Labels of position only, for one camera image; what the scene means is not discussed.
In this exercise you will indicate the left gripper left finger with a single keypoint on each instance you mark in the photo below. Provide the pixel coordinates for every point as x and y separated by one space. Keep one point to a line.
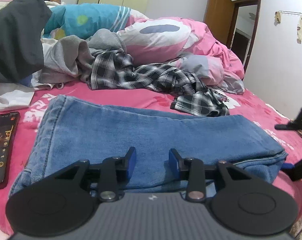
115 170

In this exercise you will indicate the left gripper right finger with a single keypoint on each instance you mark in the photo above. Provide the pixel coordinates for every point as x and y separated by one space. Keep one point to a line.
191 170

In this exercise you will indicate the blue denim jeans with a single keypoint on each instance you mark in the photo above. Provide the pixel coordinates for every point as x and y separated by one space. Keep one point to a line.
72 129

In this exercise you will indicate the black white plaid shirt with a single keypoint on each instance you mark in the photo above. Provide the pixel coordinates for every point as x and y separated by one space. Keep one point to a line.
114 69

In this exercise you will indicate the smartphone with red case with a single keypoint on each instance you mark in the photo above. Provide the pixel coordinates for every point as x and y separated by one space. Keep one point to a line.
8 125

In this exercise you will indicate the grey hoodie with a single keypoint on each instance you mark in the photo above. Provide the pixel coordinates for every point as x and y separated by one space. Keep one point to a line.
71 57

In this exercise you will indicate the pink white quilt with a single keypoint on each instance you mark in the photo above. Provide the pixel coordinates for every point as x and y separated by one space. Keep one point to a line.
185 44

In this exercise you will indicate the white folded cloth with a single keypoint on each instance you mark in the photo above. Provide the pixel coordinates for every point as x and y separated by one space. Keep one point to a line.
15 96

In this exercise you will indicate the blue patterned pillow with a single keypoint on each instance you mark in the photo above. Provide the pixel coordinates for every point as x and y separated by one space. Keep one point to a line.
83 20

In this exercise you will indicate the brown wooden door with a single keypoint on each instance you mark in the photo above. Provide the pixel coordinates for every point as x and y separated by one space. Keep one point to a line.
218 18

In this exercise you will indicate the black jacket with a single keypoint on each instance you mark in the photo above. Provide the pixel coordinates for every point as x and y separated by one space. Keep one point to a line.
21 25

